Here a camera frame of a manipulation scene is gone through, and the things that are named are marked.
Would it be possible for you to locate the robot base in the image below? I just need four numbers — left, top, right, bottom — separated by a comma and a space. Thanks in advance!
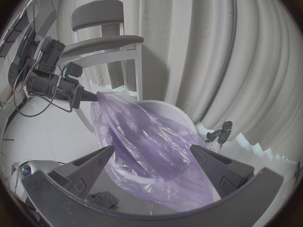
14, 160, 119, 209

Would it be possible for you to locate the black cable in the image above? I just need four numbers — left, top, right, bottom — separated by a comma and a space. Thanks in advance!
13, 63, 72, 118

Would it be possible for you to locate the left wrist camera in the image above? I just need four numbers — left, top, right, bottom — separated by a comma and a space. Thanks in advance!
63, 62, 83, 86

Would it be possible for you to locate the white curtain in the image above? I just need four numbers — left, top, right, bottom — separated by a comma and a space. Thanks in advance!
200, 0, 302, 167
57, 0, 237, 129

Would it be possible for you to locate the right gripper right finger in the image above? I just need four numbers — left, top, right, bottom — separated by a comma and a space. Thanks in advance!
190, 145, 255, 201

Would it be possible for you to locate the clear printed wrapper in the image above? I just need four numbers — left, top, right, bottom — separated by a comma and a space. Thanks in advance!
205, 140, 223, 154

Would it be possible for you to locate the purple plastic bag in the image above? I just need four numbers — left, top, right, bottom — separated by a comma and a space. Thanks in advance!
91, 91, 214, 213

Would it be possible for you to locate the white trash bin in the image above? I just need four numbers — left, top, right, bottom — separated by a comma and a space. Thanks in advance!
107, 100, 198, 193

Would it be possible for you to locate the grey and white chair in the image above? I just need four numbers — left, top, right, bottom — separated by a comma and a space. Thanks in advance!
60, 0, 145, 134

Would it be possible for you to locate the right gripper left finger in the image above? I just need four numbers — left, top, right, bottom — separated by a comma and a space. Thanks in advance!
48, 146, 115, 200

